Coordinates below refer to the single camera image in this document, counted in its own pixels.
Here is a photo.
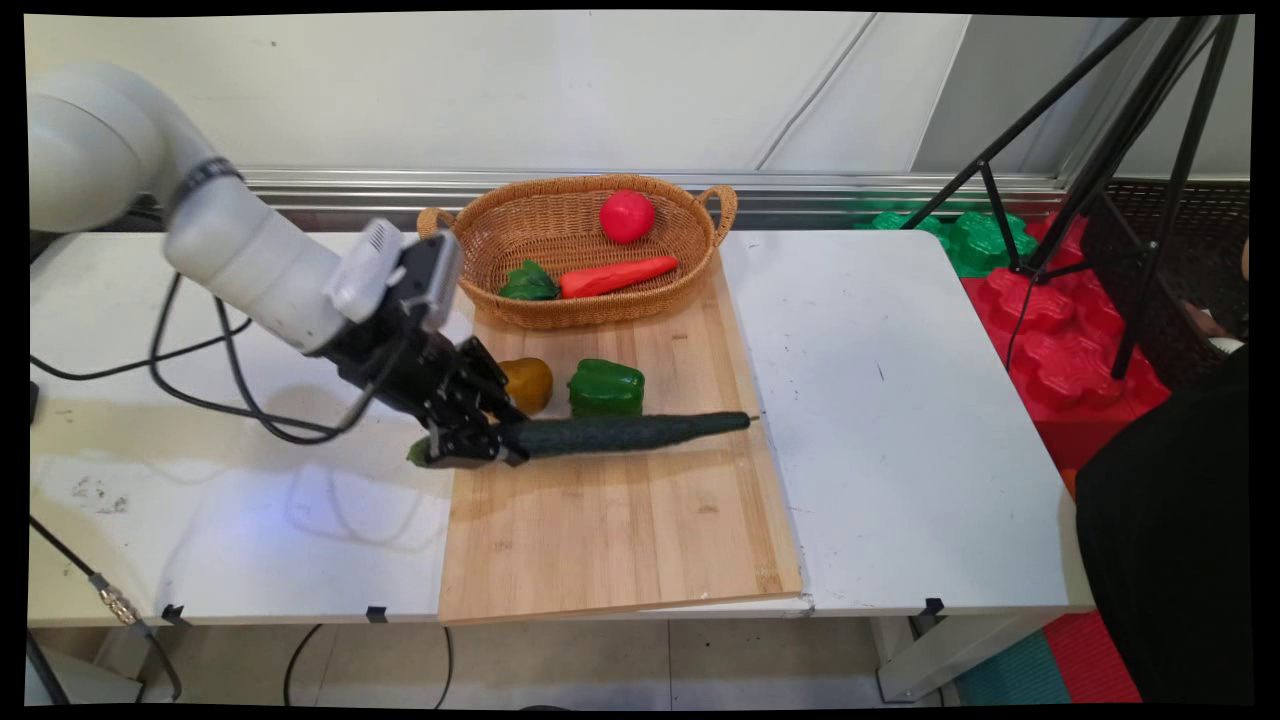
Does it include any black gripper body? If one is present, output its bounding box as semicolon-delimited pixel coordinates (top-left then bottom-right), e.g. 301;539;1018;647
322;300;479;426

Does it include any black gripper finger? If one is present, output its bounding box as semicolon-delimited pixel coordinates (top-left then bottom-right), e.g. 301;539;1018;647
410;418;531;470
452;336;529;425

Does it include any dark green toy cucumber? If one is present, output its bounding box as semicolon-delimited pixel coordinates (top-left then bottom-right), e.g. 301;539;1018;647
406;411;759;469

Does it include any brown toy potato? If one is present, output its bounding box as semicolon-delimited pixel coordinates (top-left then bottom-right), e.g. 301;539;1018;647
497;357;554;417

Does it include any green toy bell pepper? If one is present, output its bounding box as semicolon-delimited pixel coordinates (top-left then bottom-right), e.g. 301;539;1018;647
567;358;647;420

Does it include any woven wicker basket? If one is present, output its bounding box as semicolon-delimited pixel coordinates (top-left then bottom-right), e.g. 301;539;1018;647
416;173;739;332

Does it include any orange toy carrot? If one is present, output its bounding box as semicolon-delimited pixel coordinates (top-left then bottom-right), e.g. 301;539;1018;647
498;256;680;302

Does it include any wooden cutting board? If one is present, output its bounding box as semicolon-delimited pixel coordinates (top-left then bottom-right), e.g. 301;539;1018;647
437;255;805;625

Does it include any red toy tomato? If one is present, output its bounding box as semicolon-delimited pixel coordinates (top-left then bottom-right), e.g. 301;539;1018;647
599;189;657;246

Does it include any green foam floor mat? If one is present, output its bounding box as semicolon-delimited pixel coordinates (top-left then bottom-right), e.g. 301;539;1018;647
855;208;1041;279

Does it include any white table leg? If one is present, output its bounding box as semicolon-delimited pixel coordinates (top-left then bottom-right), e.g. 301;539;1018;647
868;610;1053;703

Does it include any red foam floor mat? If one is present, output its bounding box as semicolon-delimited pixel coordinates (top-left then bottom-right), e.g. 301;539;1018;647
960;212;1171;471

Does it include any teal foam floor mat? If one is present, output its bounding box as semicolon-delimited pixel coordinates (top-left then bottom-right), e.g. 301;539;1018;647
955;630;1073;706

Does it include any black tripod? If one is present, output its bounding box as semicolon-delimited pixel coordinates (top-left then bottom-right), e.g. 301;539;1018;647
900;15;1243;381

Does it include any person in black clothing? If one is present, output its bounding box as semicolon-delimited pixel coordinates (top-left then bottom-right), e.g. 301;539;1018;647
1074;228;1254;707

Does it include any black mesh crate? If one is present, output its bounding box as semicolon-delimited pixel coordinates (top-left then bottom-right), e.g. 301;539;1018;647
1080;180;1251;393

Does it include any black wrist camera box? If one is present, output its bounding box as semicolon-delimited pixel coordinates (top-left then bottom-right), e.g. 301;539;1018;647
396;232;465;333

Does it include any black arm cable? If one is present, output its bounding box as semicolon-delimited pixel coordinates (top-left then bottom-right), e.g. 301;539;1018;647
30;270;416;447

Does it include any thin black floor cable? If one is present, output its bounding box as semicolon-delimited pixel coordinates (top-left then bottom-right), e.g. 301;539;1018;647
283;624;327;707
432;624;455;710

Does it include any black cable with metal connector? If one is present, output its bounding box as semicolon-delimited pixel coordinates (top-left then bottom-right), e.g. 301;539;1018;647
28;514;184;703

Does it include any aluminium wall rail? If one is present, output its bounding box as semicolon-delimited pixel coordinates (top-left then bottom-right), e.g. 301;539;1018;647
235;168;1067;233

